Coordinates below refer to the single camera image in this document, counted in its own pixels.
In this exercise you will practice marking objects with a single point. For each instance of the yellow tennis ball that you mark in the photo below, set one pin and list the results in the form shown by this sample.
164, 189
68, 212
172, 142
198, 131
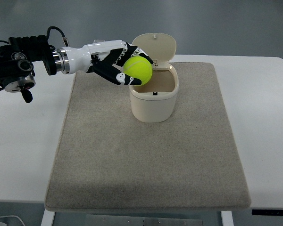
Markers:
138, 68

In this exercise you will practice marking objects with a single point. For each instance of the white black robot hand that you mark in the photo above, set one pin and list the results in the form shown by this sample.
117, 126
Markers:
106, 59

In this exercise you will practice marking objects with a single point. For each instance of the cream bin with open lid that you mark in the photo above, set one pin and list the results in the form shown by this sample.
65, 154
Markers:
155, 101

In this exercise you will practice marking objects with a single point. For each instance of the white table leg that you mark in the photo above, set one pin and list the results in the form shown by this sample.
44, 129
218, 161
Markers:
48, 218
227, 218

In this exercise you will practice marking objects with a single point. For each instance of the black table control panel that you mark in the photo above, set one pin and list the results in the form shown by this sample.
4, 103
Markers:
265, 212

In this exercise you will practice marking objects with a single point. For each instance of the beige felt mat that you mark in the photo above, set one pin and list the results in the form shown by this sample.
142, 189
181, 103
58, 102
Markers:
107, 160

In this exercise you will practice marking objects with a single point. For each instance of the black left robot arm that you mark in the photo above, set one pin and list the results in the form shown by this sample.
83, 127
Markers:
16, 61

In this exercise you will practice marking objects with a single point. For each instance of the floor outlet plate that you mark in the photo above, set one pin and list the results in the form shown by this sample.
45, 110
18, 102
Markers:
98, 41

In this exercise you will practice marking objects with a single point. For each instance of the white right table leg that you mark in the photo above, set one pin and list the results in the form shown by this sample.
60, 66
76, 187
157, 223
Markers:
227, 218

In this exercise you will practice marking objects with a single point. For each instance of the white left table leg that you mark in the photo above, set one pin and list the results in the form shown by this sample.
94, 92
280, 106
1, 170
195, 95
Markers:
48, 218

